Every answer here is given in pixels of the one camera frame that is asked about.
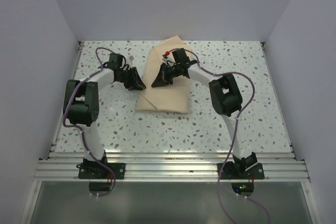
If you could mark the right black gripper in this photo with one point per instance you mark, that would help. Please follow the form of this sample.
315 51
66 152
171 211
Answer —
163 78

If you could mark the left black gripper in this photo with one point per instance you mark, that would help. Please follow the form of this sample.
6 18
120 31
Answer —
136 83

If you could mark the beige cloth mat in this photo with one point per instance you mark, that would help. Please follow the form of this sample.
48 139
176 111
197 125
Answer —
171 99

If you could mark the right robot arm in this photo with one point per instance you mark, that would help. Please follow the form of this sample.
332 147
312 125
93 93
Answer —
226 100

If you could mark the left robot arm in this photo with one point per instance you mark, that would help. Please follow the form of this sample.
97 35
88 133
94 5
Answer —
81 103

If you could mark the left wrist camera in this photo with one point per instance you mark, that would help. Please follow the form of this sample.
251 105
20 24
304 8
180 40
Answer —
130 60

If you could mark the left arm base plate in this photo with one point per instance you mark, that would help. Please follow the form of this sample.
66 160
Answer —
95 171

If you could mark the aluminium rail frame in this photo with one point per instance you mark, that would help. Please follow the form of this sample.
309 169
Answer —
172 159

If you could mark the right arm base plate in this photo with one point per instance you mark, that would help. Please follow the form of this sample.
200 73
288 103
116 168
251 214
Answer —
232 172

